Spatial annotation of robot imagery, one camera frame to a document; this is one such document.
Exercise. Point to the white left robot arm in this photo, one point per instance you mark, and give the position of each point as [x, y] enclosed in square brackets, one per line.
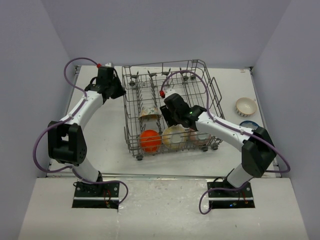
[65, 138]

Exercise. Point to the blue patterned bowl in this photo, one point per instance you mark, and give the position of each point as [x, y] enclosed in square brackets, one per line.
[249, 124]

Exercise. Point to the pink rimmed white bowl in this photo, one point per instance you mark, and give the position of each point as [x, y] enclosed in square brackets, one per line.
[198, 138]

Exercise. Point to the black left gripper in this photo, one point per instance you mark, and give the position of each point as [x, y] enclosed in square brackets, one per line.
[120, 92]

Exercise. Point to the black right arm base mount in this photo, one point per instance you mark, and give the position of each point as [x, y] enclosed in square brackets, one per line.
[241, 199]

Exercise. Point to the grey wire dish rack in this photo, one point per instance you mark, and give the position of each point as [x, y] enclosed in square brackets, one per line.
[162, 103]

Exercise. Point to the floral white bowl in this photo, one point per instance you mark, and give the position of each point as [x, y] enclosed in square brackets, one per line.
[149, 114]

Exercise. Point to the orange bowl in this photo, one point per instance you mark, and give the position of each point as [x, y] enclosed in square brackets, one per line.
[150, 140]

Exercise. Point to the beige white bowl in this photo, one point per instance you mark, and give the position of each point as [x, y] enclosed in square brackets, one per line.
[245, 107]

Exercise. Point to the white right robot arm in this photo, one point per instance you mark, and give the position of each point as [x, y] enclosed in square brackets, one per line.
[256, 146]

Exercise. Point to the yellow rimmed white bowl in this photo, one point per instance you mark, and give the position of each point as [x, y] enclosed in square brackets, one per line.
[174, 137]

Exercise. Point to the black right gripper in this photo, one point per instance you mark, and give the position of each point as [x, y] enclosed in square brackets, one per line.
[166, 113]

